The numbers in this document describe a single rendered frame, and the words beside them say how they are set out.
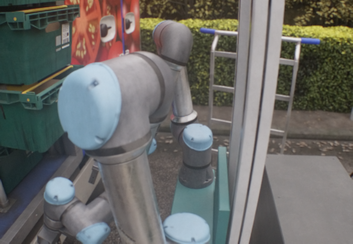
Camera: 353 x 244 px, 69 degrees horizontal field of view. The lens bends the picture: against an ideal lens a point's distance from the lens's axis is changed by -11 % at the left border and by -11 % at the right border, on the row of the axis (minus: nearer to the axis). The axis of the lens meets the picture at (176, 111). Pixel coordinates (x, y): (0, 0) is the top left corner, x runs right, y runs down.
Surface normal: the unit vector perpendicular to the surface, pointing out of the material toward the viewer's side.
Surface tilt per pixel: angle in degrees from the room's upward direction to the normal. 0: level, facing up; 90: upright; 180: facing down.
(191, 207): 0
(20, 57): 91
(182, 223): 7
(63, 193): 24
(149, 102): 95
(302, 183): 0
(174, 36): 53
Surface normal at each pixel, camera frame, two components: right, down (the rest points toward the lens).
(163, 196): 0.00, -0.92
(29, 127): -0.13, 0.40
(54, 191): 0.36, -0.76
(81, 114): -0.53, 0.21
